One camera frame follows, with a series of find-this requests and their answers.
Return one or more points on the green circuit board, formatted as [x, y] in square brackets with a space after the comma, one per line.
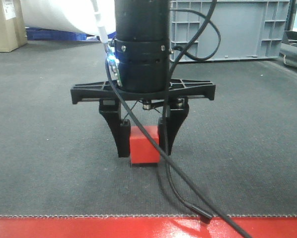
[113, 63]

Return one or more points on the red magnetic cube block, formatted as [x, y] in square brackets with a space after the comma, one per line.
[141, 149]

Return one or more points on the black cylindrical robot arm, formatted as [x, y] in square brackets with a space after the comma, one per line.
[140, 62]

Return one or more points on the black gripper crossbar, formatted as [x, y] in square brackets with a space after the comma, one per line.
[110, 107]

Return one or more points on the red metal frame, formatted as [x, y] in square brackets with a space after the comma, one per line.
[144, 227]

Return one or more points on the cardboard box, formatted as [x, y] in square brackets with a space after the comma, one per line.
[12, 28]

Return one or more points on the grey plastic crate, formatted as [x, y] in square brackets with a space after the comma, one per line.
[247, 29]

